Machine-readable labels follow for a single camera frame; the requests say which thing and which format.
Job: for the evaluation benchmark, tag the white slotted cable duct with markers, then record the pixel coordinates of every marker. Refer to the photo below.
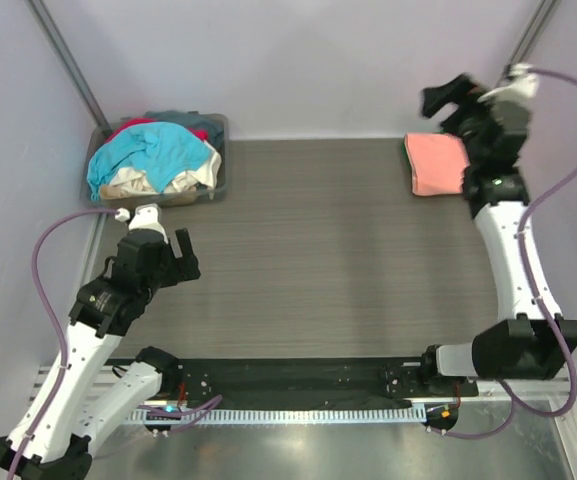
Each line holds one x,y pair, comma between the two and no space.
222,417

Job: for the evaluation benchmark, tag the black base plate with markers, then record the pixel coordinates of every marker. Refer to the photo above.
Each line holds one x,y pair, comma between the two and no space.
310,384

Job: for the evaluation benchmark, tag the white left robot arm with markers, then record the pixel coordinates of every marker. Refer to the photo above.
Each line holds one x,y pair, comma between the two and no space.
60,434

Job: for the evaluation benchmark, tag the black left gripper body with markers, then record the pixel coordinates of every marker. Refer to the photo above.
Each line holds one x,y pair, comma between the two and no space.
160,277

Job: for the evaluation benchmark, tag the cream white t-shirt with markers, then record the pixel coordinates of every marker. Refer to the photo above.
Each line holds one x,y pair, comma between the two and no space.
132,180

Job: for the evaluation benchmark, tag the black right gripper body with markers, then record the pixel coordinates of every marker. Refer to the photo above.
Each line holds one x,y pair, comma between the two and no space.
468,120

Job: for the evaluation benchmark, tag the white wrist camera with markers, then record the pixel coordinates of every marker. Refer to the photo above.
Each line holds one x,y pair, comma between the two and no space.
145,217
519,85

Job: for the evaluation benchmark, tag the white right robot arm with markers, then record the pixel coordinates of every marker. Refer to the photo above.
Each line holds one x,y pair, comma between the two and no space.
531,338

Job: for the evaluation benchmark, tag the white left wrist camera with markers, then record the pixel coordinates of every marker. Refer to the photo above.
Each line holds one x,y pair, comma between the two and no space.
145,217

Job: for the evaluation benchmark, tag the salmon pink t-shirt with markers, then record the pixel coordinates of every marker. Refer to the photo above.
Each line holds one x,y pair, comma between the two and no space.
437,162

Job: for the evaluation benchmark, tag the turquoise t-shirt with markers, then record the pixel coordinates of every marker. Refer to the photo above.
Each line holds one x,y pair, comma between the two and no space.
161,150

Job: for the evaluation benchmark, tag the folded green t-shirt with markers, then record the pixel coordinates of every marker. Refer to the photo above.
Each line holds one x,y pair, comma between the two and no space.
407,166

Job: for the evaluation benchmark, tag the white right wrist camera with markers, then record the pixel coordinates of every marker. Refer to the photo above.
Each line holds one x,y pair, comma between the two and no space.
519,85

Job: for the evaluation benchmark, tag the red t-shirt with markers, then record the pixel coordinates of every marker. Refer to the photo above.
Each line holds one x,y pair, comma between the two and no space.
199,133

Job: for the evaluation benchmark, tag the dark teal t-shirt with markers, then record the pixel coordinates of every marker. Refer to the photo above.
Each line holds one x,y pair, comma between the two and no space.
192,120

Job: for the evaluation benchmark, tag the clear plastic bin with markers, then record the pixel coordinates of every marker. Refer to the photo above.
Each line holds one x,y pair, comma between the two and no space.
100,134

